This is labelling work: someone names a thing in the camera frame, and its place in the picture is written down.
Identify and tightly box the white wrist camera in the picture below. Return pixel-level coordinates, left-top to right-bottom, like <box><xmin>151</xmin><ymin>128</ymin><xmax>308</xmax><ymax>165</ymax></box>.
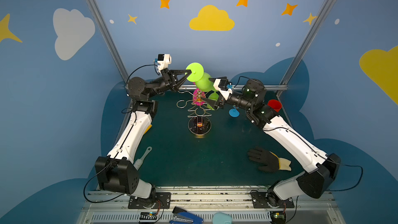
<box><xmin>214</xmin><ymin>77</ymin><xmax>234</xmax><ymax>100</ymax></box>
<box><xmin>154</xmin><ymin>54</ymin><xmax>172</xmax><ymax>72</ymax></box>

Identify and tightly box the grey white brush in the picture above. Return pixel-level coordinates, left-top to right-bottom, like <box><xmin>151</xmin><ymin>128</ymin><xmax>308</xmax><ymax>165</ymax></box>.
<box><xmin>134</xmin><ymin>146</ymin><xmax>152</xmax><ymax>170</ymax></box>

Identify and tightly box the pink wine glass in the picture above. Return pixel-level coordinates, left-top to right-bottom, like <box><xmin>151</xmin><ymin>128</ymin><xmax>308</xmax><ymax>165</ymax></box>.
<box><xmin>193</xmin><ymin>88</ymin><xmax>206</xmax><ymax>106</ymax></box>

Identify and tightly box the blue wine glass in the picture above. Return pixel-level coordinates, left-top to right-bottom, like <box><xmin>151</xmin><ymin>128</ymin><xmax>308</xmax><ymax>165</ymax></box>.
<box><xmin>229</xmin><ymin>106</ymin><xmax>240</xmax><ymax>118</ymax></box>

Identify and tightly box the blue stapler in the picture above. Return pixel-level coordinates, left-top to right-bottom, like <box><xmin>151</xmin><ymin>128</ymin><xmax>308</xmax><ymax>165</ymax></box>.
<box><xmin>169</xmin><ymin>206</ymin><xmax>204</xmax><ymax>224</ymax></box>

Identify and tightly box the gold wire wine glass rack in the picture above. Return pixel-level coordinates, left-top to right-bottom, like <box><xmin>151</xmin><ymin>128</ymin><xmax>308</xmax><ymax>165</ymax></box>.
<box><xmin>176</xmin><ymin>90</ymin><xmax>212</xmax><ymax>138</ymax></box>

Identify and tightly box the small right circuit board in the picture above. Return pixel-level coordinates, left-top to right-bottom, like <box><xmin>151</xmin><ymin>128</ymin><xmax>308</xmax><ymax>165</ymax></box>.
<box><xmin>270</xmin><ymin>212</ymin><xmax>287</xmax><ymax>224</ymax></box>

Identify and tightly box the small green circuit board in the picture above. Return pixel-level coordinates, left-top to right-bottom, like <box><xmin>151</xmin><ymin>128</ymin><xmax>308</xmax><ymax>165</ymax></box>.
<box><xmin>139</xmin><ymin>212</ymin><xmax>158</xmax><ymax>222</ymax></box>

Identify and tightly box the black work glove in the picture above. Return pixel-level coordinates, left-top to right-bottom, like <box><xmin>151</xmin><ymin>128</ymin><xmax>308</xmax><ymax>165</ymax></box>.
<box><xmin>247</xmin><ymin>147</ymin><xmax>292</xmax><ymax>173</ymax></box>

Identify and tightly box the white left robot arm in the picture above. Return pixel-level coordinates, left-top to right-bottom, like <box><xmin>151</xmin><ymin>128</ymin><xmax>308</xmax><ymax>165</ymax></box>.
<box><xmin>95</xmin><ymin>68</ymin><xmax>192</xmax><ymax>200</ymax></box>

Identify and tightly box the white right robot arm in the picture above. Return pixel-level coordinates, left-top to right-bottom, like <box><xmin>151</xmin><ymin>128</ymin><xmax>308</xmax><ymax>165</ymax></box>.
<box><xmin>204</xmin><ymin>77</ymin><xmax>341</xmax><ymax>206</ymax></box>

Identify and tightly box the aluminium right frame post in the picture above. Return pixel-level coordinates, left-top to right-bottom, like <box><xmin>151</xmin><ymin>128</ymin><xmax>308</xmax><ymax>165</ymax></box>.
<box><xmin>279</xmin><ymin>0</ymin><xmax>337</xmax><ymax>88</ymax></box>

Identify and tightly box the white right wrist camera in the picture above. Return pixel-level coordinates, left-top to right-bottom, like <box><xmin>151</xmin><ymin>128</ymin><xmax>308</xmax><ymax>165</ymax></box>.
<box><xmin>214</xmin><ymin>77</ymin><xmax>234</xmax><ymax>100</ymax></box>

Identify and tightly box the aluminium left frame post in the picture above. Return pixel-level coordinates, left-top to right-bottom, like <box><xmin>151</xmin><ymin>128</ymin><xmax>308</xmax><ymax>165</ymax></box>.
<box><xmin>85</xmin><ymin>0</ymin><xmax>129</xmax><ymax>83</ymax></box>

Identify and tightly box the light teal plastic object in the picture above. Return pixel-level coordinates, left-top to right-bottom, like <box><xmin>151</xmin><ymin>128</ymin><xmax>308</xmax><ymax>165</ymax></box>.
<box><xmin>212</xmin><ymin>212</ymin><xmax>233</xmax><ymax>224</ymax></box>

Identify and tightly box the red wine glass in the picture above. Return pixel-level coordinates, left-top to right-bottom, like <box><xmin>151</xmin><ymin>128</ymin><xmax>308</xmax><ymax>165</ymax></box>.
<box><xmin>267</xmin><ymin>100</ymin><xmax>282</xmax><ymax>112</ymax></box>

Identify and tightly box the aluminium frame post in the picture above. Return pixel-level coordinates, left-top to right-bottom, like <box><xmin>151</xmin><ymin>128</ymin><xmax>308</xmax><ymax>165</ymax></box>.
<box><xmin>279</xmin><ymin>0</ymin><xmax>337</xmax><ymax>88</ymax></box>
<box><xmin>85</xmin><ymin>0</ymin><xmax>129</xmax><ymax>83</ymax></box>

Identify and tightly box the yellow plastic scoop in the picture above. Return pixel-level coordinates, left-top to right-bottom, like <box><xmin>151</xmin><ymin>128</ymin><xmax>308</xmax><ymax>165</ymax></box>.
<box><xmin>144</xmin><ymin>124</ymin><xmax>152</xmax><ymax>134</ymax></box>

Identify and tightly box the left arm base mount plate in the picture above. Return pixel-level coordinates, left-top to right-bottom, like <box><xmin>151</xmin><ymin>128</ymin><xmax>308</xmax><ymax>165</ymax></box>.
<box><xmin>127</xmin><ymin>192</ymin><xmax>171</xmax><ymax>209</ymax></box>

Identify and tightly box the aluminium back frame rail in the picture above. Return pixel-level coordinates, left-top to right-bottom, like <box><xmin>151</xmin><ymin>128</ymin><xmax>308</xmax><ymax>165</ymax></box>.
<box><xmin>125</xmin><ymin>83</ymin><xmax>289</xmax><ymax>91</ymax></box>

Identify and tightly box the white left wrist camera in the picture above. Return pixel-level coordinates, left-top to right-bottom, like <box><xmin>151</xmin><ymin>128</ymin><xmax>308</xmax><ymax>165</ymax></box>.
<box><xmin>154</xmin><ymin>54</ymin><xmax>172</xmax><ymax>72</ymax></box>

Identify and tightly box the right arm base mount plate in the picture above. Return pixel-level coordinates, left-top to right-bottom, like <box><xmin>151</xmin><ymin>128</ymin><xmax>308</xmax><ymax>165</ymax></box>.
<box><xmin>249</xmin><ymin>190</ymin><xmax>295</xmax><ymax>209</ymax></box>

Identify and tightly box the green wine glass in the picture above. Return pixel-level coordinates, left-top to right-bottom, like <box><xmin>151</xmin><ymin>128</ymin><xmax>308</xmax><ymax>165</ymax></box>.
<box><xmin>207</xmin><ymin>92</ymin><xmax>219</xmax><ymax>111</ymax></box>
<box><xmin>186</xmin><ymin>62</ymin><xmax>216</xmax><ymax>92</ymax></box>

